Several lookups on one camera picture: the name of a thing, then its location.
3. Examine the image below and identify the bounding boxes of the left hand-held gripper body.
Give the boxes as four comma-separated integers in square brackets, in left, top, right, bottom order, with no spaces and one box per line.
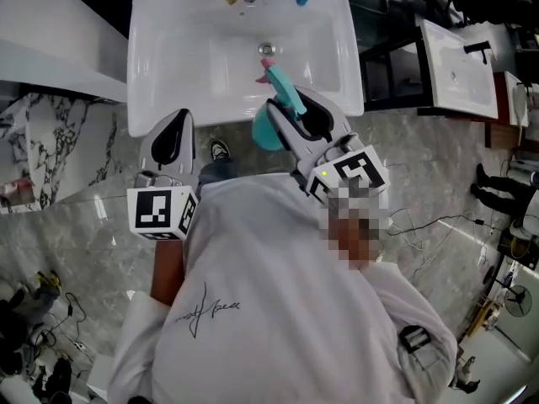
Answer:
[127,168,200,242]

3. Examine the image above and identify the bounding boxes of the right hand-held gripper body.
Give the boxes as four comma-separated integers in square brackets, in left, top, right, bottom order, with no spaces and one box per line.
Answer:
[290,132,391,226]

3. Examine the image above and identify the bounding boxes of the teal spray bottle pink nozzle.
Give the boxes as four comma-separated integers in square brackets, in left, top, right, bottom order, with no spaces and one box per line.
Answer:
[251,57,308,152]

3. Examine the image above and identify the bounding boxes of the person's left forearm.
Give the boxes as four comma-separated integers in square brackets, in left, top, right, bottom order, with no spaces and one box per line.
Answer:
[150,238,186,306]

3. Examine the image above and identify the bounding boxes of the person's right forearm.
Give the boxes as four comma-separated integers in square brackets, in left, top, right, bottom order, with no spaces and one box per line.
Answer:
[332,219,382,271]

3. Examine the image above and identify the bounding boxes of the person's left shoe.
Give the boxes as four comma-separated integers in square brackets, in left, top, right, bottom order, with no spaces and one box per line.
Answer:
[209,140,232,163]

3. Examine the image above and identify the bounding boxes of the person's dark trousers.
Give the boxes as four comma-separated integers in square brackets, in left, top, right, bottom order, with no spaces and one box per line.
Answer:
[197,160,241,193]

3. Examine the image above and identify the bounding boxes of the white washbasin table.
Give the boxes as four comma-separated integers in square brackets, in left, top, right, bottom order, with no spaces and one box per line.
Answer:
[125,0,366,139]

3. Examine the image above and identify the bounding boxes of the black washbasin stand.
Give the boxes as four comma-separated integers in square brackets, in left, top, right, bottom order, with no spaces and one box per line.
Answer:
[357,27,426,115]

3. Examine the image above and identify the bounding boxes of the white marble block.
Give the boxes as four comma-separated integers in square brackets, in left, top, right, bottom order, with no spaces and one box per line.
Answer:
[0,93,123,210]

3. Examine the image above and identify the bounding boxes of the white rectangular washbasin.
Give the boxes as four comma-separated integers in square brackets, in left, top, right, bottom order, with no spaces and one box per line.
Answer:
[414,18,499,121]

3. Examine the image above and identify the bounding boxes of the wooden cabinet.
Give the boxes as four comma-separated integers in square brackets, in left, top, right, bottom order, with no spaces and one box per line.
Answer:
[483,72,539,149]

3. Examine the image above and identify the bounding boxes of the person's white shirt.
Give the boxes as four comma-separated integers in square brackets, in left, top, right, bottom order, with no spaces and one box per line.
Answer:
[107,170,459,404]

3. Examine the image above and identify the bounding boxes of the black faucet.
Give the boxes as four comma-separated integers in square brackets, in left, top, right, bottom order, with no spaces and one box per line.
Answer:
[462,42,492,65]

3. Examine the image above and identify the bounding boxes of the white curved partition panel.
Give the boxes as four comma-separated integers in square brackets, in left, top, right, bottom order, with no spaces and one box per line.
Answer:
[0,0,130,104]

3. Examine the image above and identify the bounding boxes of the black floor fan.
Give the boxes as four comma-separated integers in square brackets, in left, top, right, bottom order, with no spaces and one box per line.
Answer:
[504,284,532,319]

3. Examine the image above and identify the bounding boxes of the black power cable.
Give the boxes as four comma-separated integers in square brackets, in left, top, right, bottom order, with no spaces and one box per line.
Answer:
[389,208,486,237]

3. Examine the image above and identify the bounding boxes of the black strap buckle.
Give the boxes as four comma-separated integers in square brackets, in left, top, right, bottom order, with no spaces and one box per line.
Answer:
[398,325,431,353]

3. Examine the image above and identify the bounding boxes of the yellow wire basket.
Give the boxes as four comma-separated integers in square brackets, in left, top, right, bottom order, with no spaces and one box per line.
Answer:
[507,231,539,265]

